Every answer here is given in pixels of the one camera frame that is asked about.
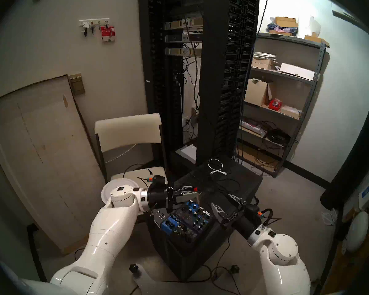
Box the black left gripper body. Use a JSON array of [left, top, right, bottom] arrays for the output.
[[148, 184, 176, 212]]

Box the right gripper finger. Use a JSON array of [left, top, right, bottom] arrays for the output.
[[210, 202, 237, 226], [227, 194, 249, 210]]

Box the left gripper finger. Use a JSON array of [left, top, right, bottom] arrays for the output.
[[173, 191, 200, 205], [172, 184, 200, 195]]

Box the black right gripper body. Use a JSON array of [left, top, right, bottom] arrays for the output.
[[232, 203, 262, 237]]

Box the black perforated equipment case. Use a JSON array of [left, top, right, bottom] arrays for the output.
[[146, 156, 264, 282]]

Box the blue black audio mixer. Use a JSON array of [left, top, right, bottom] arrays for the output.
[[160, 200, 216, 240]]

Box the grey flat box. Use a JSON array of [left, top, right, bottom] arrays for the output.
[[175, 144, 197, 164]]

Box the brown cardboard sheet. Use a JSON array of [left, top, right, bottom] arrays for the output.
[[241, 142, 283, 173]]

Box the white round plate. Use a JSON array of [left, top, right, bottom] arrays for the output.
[[101, 178, 139, 206]]

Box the white folding chair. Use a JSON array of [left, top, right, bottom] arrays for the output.
[[94, 113, 170, 224]]

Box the pink white packaged item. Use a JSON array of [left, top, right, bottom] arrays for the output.
[[240, 119, 268, 137]]

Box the white lattice spare finger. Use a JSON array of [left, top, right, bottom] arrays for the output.
[[321, 208, 339, 226]]

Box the beige flat box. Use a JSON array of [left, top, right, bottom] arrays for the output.
[[280, 105, 302, 120]]

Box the black server rack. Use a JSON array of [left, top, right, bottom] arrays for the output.
[[138, 0, 260, 175]]

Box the open cardboard box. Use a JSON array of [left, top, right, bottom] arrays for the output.
[[244, 78, 277, 107]]

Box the tall black column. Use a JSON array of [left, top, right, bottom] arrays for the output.
[[320, 98, 369, 210]]

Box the beige leaning board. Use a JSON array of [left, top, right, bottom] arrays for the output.
[[0, 75, 106, 255]]

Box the grey rack mounted unit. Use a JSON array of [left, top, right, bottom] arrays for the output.
[[165, 33, 203, 43], [165, 18, 203, 30], [165, 47, 203, 57]]

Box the small tan cardboard box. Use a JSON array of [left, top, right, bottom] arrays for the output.
[[252, 58, 277, 70]]

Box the white flat box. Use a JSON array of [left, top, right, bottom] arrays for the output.
[[279, 63, 315, 81]]

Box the grey metal shelving unit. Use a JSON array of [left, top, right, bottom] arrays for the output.
[[235, 33, 330, 178]]

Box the pile of pink blue bags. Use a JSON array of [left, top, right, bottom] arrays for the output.
[[266, 22, 298, 37]]

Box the flat cardboard box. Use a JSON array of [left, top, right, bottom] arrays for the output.
[[304, 33, 330, 48]]

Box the brown cardboard box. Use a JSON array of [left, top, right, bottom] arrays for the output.
[[274, 16, 298, 28]]

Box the white plastic bag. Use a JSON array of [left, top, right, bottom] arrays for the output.
[[297, 15, 322, 38]]

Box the tangled black cable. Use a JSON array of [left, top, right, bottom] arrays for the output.
[[188, 167, 243, 203]]

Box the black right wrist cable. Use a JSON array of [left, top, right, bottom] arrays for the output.
[[258, 208, 282, 229]]

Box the black cable with plug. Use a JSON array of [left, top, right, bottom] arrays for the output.
[[122, 163, 155, 187]]

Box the white usb cable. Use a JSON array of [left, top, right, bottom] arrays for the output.
[[207, 158, 228, 175]]

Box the thin white cable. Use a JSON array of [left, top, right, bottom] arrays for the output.
[[106, 143, 139, 164]]

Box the black cable bundle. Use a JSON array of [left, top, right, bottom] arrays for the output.
[[261, 122, 299, 150]]

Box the wall power outlet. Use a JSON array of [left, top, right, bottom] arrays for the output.
[[186, 108, 201, 123]]

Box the beige wall switch plate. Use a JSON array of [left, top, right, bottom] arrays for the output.
[[68, 73, 86, 96]]

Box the white wall key rack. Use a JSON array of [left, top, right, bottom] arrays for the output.
[[79, 18, 110, 28]]

